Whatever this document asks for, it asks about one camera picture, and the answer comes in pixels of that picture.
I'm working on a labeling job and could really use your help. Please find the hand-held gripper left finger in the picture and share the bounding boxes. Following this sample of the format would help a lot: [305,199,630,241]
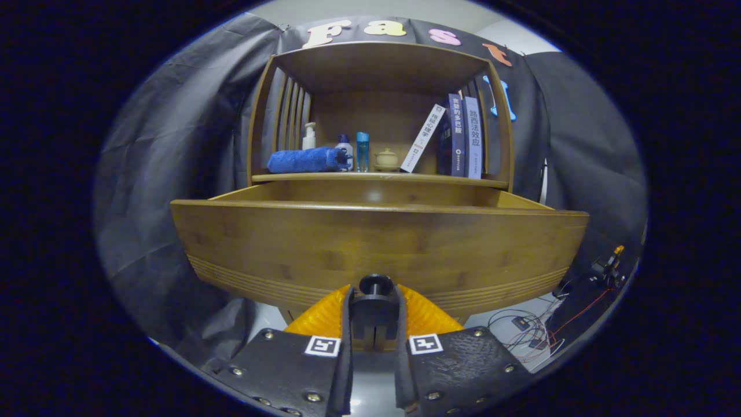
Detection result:
[200,284,355,417]

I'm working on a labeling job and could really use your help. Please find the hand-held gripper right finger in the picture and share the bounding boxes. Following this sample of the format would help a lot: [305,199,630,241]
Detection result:
[394,284,536,415]

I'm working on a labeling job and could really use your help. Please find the black round drawer knob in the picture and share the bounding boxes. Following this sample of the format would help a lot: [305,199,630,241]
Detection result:
[358,274,396,297]

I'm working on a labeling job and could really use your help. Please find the wooden drawer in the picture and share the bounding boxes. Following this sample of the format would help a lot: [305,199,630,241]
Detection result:
[170,180,590,319]

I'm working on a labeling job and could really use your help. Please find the wooden countertop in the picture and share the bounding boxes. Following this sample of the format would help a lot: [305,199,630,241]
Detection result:
[252,171,509,189]

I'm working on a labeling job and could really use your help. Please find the wooden cabinet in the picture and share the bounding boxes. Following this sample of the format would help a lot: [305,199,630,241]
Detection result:
[246,41,516,354]

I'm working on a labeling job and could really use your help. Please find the beige lidded tea cup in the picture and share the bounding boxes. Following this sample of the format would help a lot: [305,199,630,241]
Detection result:
[374,148,400,172]

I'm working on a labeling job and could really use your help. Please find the blue folded towel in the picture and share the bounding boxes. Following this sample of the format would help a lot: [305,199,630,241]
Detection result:
[267,147,351,174]

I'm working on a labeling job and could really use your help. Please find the white bottle blue cap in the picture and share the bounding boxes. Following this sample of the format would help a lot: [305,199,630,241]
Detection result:
[336,134,354,170]

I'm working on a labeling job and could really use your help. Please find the white book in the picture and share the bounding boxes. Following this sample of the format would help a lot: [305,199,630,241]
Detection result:
[400,104,446,174]

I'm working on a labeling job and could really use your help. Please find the dark blue book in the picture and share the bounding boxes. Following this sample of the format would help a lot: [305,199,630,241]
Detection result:
[438,94,465,178]

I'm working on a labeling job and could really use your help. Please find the pale purple book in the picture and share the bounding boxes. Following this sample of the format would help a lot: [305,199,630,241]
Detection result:
[463,96,483,180]

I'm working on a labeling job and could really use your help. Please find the bundle of thin cables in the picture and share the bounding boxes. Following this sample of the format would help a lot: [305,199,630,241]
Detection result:
[487,284,614,365]

